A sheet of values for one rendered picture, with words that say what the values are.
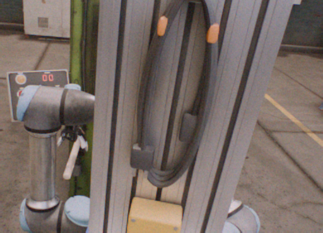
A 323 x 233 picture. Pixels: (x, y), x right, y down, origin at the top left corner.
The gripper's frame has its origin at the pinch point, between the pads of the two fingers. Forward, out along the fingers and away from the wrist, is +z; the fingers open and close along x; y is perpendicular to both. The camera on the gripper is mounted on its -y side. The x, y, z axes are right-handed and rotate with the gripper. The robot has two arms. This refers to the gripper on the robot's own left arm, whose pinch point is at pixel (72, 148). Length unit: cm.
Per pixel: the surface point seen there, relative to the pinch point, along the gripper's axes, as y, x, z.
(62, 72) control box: -39, -20, -25
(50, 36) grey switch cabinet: -529, -233, 83
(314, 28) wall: -760, 388, 29
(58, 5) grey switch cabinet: -531, -214, 17
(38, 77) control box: -30.7, -31.4, -23.3
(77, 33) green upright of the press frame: -58, -18, -45
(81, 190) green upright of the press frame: -59, -12, 79
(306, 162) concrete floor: -186, 206, 94
